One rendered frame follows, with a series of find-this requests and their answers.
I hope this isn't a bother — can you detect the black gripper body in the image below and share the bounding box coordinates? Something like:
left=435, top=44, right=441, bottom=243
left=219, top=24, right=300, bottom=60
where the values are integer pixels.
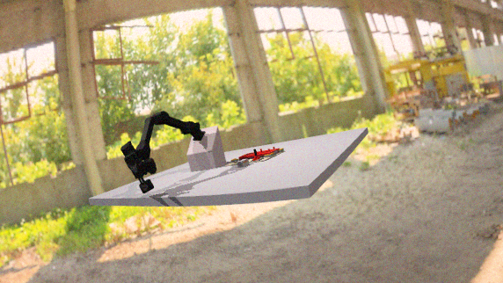
left=124, top=152, right=154, bottom=192

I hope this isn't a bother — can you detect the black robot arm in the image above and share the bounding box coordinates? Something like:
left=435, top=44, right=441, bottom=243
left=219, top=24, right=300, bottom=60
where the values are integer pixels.
left=120, top=111, right=205, bottom=175

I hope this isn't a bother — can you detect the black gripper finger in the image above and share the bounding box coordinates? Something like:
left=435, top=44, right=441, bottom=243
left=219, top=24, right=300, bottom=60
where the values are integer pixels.
left=140, top=181, right=153, bottom=192
left=126, top=156, right=140, bottom=174

